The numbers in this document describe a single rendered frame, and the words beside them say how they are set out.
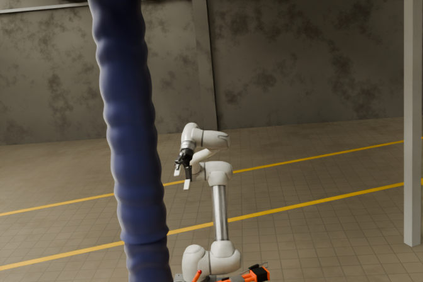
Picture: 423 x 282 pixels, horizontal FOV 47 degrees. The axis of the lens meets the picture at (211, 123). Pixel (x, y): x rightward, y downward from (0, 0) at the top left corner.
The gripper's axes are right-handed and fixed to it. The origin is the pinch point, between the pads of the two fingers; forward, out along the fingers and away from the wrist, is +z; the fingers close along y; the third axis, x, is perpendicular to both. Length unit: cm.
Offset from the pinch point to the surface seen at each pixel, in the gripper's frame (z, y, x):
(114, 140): 20, 62, -3
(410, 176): -163, -251, 126
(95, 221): -163, -281, -278
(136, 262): 54, 12, -8
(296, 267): -77, -267, 3
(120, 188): 32, 42, -7
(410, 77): -222, -167, 140
